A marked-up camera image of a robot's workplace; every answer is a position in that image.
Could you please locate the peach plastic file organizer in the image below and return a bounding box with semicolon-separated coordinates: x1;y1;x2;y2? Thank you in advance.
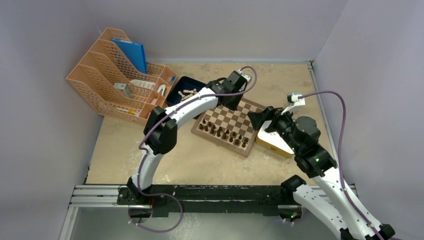
66;27;177;125

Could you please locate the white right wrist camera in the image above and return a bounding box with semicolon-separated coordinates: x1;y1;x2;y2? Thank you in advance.
281;92;306;115

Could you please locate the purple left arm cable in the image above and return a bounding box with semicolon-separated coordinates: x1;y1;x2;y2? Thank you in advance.
137;65;258;196

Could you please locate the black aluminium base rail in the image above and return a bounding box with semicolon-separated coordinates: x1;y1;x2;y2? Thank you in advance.
67;184;359;220

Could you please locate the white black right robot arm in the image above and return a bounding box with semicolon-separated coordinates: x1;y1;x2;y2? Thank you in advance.
247;106;396;240

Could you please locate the gold metal tin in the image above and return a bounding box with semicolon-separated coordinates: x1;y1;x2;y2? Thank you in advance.
255;120;294;159

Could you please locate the white stapler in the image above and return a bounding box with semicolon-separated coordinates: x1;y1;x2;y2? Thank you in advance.
156;84;167;97

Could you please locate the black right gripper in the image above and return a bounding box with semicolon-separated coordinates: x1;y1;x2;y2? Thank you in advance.
247;105;302;154

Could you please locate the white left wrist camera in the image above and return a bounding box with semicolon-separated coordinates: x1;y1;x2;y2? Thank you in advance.
237;69;252;84

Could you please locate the blue folder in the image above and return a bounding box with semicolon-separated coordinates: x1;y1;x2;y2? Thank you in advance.
111;38;147;74

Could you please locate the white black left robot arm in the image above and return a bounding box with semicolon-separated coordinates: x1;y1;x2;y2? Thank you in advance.
126;69;257;205

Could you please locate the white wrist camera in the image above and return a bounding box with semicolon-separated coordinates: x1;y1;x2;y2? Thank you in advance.
281;92;306;115
237;69;252;84

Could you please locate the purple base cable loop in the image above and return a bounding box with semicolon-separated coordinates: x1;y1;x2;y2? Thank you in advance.
127;193;184;233

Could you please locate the white paper pack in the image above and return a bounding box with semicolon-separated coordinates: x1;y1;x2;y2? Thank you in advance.
130;79;156;89

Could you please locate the wooden chess board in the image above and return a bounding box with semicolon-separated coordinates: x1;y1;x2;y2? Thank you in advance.
191;97;265;158

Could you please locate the dark blue tray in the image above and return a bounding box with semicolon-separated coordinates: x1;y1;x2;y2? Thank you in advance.
166;76;206;107

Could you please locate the grey box red label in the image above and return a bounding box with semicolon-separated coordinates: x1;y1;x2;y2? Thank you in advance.
114;82;132;98

